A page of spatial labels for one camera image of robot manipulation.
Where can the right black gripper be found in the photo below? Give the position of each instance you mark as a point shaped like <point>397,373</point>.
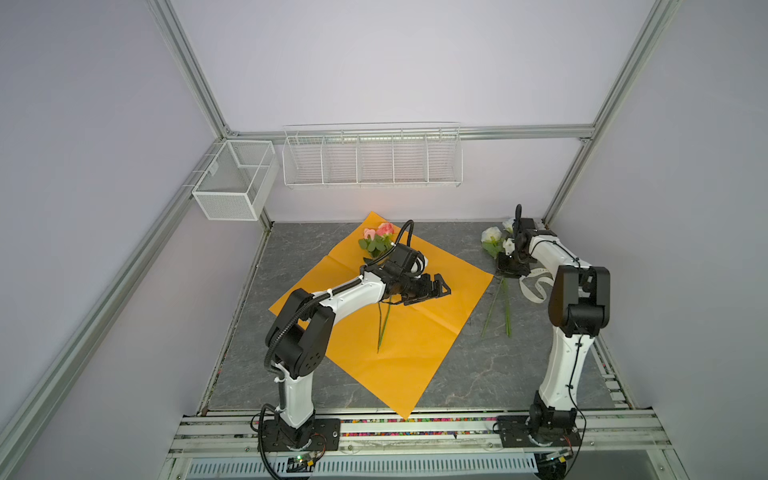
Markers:
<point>503,270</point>

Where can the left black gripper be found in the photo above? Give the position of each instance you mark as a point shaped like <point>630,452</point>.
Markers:
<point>426,291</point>

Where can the cream fake rose stem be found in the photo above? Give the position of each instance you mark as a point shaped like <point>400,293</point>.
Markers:
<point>499,244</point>

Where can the orange wrapping paper sheet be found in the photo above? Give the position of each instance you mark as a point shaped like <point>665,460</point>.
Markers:
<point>395,351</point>

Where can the white fake rose stem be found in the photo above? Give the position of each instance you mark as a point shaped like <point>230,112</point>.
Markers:
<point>494,242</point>

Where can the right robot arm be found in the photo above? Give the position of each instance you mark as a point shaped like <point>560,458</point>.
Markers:
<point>578,309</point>

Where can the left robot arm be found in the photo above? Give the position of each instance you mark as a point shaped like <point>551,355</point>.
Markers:
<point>298,340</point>

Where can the white printed ribbon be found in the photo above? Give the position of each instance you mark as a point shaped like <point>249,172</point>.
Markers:
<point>533,286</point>

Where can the small white mesh basket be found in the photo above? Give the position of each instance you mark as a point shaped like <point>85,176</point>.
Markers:
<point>238,180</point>

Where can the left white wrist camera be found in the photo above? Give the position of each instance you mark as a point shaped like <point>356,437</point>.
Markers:
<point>419,264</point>

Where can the long white wire basket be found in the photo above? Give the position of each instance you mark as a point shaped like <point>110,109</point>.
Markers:
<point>373,155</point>

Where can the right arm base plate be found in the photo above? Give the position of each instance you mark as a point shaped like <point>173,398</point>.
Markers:
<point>551,431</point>

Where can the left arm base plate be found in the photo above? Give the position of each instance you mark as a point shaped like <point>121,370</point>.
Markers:
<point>317,434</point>

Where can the aluminium front rail frame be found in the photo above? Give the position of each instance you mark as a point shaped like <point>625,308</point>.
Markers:
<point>429,444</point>

